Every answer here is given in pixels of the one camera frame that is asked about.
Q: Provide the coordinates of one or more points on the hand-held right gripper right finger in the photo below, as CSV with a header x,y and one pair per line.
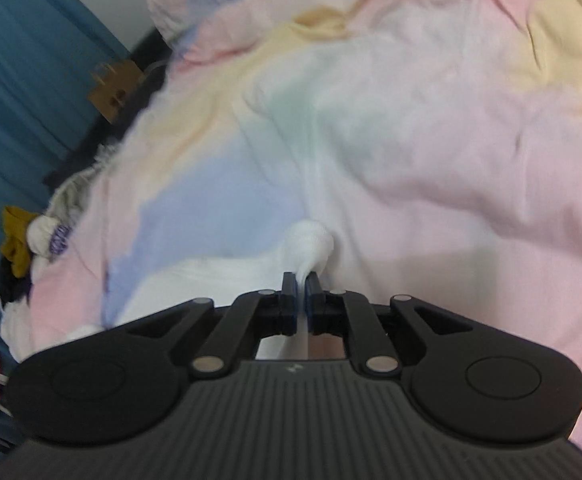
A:
x,y
312,294

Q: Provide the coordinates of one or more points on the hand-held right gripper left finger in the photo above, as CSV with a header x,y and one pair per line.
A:
x,y
289,294

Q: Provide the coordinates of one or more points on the white garment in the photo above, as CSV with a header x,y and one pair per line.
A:
x,y
211,290

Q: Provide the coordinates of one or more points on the pastel rainbow blanket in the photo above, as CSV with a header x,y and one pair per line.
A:
x,y
371,110

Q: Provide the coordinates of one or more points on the grey cloth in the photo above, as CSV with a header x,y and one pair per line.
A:
x,y
78,185

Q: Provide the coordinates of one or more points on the white cloth with purple print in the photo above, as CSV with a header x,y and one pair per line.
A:
x,y
51,235

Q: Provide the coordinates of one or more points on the brown cardboard piece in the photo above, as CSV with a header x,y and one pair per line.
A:
x,y
113,91

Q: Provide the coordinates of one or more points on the mustard yellow cloth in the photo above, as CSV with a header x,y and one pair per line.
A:
x,y
16,240

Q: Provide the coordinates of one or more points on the blue curtain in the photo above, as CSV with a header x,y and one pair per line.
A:
x,y
26,60

